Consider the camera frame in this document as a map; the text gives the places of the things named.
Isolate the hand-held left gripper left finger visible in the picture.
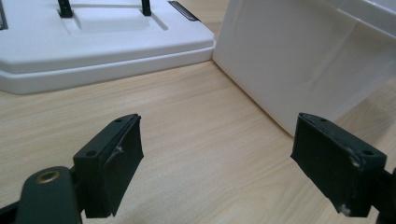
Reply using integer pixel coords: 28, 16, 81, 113
72, 113, 145, 219

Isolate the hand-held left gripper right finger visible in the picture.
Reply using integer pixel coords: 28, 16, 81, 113
290, 112, 388, 218

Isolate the white plastic container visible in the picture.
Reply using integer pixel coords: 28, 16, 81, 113
212, 0, 396, 137

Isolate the white plastic rack base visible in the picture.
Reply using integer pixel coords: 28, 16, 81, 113
0, 0, 217, 95

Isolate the black rack post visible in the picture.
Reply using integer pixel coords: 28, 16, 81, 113
57, 0, 74, 19
141, 0, 152, 17

